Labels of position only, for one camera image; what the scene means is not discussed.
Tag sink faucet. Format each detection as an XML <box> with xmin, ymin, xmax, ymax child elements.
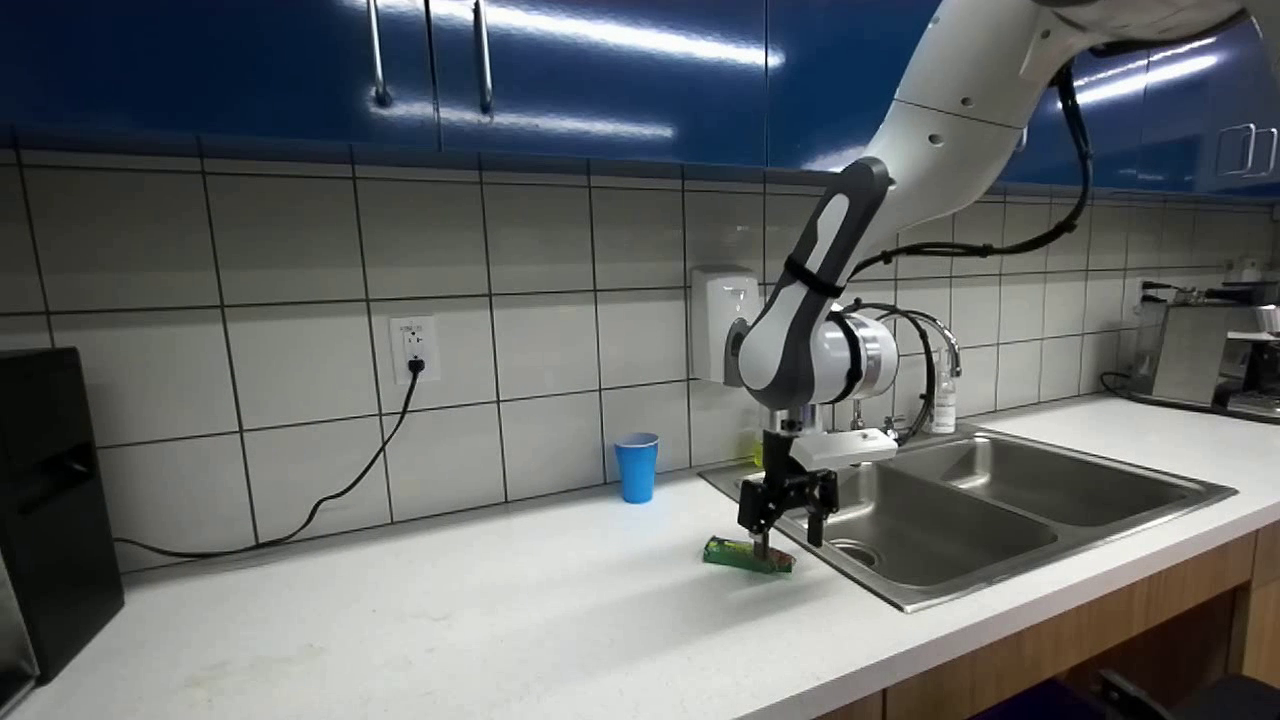
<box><xmin>927</xmin><ymin>339</ymin><xmax>965</xmax><ymax>438</ymax></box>

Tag stainless steel double sink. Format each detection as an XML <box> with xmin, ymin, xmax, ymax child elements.
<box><xmin>701</xmin><ymin>427</ymin><xmax>1241</xmax><ymax>615</ymax></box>

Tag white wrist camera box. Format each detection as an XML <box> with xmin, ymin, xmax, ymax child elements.
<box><xmin>789</xmin><ymin>427</ymin><xmax>895</xmax><ymax>474</ymax></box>

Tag blue plastic cup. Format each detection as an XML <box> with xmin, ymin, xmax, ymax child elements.
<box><xmin>612</xmin><ymin>431</ymin><xmax>660</xmax><ymax>505</ymax></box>

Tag white wall soap dispenser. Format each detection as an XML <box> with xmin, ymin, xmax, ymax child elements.
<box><xmin>688</xmin><ymin>273</ymin><xmax>760</xmax><ymax>390</ymax></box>

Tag white wall outlet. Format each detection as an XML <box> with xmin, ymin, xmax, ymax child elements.
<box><xmin>387</xmin><ymin>318</ymin><xmax>439</xmax><ymax>382</ymax></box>

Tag wooden lower cabinets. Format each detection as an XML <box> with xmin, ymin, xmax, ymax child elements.
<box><xmin>822</xmin><ymin>527</ymin><xmax>1280</xmax><ymax>720</ymax></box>

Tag blue upper cabinets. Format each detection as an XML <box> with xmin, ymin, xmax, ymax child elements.
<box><xmin>0</xmin><ymin>0</ymin><xmax>1280</xmax><ymax>204</ymax></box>

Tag silver appliance on right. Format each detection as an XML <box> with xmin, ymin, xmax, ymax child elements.
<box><xmin>1105</xmin><ymin>282</ymin><xmax>1280</xmax><ymax>423</ymax></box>

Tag black power cable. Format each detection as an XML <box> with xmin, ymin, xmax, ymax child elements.
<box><xmin>108</xmin><ymin>351</ymin><xmax>429</xmax><ymax>564</ymax></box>

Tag green granola bar packet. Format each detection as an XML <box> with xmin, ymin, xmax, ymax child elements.
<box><xmin>701</xmin><ymin>536</ymin><xmax>790</xmax><ymax>576</ymax></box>

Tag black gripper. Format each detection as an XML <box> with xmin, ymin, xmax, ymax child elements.
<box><xmin>735</xmin><ymin>431</ymin><xmax>840</xmax><ymax>557</ymax></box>

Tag black appliance on left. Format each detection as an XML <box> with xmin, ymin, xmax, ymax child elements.
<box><xmin>0</xmin><ymin>347</ymin><xmax>122</xmax><ymax>710</ymax></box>

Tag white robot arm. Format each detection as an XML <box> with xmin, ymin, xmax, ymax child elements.
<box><xmin>733</xmin><ymin>0</ymin><xmax>1280</xmax><ymax>568</ymax></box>

